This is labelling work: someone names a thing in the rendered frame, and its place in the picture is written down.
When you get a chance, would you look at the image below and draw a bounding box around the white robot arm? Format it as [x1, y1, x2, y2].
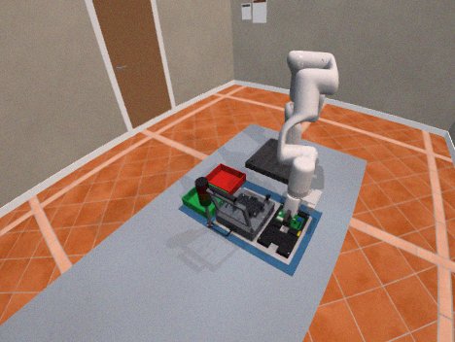
[277, 51, 338, 214]

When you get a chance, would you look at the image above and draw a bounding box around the red bin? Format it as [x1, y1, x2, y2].
[205, 163, 246, 195]

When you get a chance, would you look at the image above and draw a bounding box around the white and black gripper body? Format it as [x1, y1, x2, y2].
[282, 193, 302, 218]

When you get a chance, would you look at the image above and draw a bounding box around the green circuit board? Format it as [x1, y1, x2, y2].
[275, 209, 305, 230]

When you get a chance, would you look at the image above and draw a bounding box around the green bin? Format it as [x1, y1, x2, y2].
[182, 187, 216, 219]

